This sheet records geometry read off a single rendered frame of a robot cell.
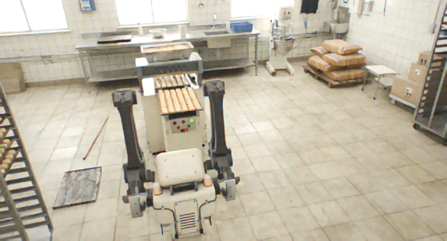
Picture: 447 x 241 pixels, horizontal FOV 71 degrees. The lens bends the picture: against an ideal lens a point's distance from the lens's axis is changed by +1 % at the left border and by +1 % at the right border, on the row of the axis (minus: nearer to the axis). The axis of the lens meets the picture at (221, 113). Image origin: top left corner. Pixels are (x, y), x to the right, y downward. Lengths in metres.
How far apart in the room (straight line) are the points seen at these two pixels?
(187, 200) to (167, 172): 0.15
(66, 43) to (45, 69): 0.69
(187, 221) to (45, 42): 5.95
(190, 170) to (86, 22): 5.64
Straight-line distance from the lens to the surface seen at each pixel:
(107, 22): 6.76
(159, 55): 3.52
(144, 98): 3.61
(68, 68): 7.10
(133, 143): 1.52
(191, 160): 1.42
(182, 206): 1.45
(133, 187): 1.53
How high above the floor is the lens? 2.15
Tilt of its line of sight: 26 degrees down
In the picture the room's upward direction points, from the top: 2 degrees counter-clockwise
